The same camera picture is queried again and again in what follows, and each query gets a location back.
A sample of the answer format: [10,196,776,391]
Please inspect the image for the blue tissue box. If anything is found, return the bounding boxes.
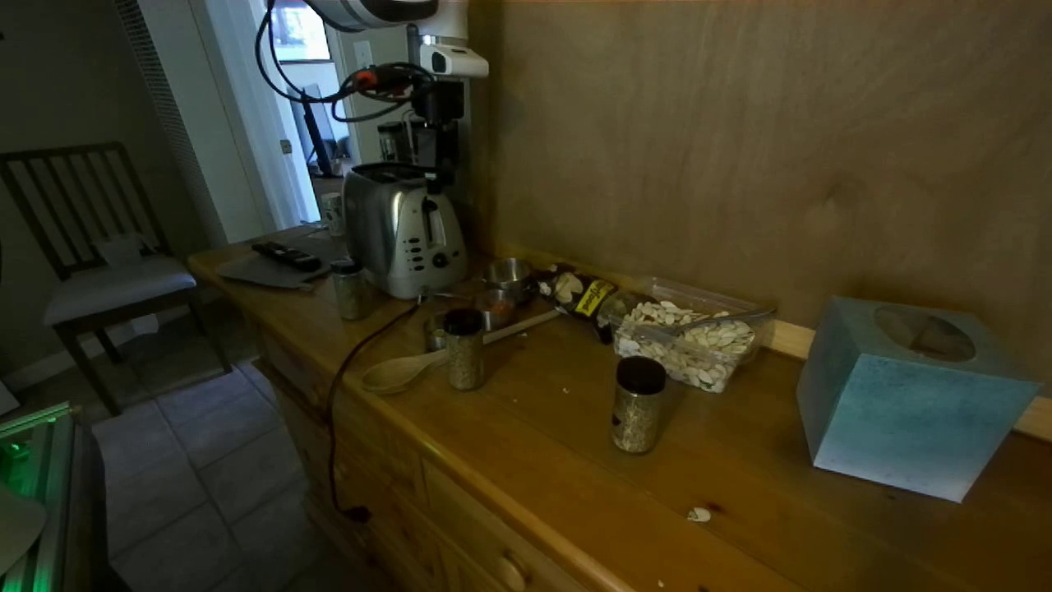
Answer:
[795,295,1039,503]

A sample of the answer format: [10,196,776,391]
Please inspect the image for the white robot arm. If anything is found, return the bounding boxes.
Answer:
[304,0,490,172]

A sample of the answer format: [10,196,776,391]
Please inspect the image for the spice jar black lid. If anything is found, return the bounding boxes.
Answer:
[333,271,369,321]
[445,308,483,391]

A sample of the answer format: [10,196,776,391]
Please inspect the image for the wooden sideboard cabinet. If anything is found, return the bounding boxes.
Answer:
[190,246,1052,592]

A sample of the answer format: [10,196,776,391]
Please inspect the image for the grey cloth mat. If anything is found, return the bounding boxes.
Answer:
[218,234,353,292]

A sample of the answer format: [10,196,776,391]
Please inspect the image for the black toaster power cord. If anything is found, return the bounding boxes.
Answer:
[325,300,423,522]

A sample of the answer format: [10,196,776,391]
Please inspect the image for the middle spice jar black lid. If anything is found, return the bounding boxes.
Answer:
[445,308,483,391]

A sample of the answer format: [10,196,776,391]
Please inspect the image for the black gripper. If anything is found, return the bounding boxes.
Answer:
[411,78,462,166]

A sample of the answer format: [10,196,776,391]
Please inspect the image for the far spice jar black lid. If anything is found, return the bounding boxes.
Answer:
[333,271,369,321]

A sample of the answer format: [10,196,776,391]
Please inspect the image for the black remote control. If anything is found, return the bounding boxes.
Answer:
[248,239,321,272]

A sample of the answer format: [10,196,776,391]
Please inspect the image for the black chair grey seat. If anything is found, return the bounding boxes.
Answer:
[0,142,229,414]

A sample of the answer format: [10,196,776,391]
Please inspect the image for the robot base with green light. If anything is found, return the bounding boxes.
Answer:
[0,405,107,592]

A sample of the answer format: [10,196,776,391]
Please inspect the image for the wooden spoon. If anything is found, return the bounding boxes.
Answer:
[360,353,447,396]

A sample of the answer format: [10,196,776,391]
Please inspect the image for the small white crumb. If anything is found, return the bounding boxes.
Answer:
[685,508,715,525]

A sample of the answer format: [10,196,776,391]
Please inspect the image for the silver two-slot toaster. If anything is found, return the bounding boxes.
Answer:
[346,166,465,300]

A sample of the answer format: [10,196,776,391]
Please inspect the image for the spice jar nearest camera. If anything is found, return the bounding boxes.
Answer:
[612,355,668,453]

